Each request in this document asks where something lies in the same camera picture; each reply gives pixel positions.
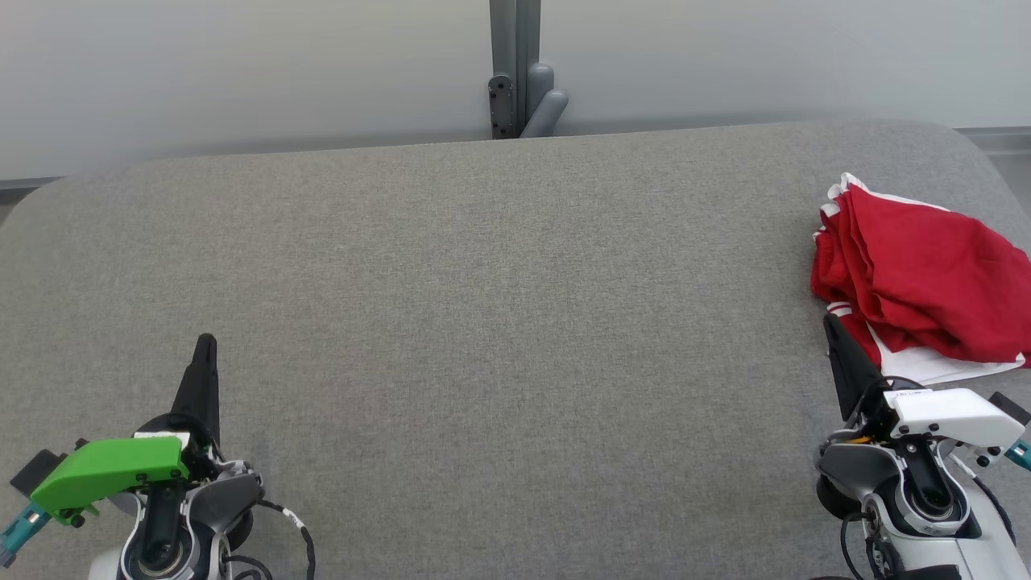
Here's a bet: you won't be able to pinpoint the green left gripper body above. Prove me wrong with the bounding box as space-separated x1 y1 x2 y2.
30 413 222 518

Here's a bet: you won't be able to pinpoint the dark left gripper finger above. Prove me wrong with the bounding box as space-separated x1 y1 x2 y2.
171 333 221 445

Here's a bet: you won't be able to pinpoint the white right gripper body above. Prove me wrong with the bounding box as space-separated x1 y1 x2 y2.
852 387 1029 452

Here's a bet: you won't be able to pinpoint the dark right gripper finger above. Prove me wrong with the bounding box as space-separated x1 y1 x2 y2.
822 313 888 422

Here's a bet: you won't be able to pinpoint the red white shorts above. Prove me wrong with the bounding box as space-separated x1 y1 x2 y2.
809 172 1031 366

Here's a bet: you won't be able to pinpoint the grey metal post with bracket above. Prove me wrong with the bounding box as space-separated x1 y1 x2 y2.
487 0 570 140

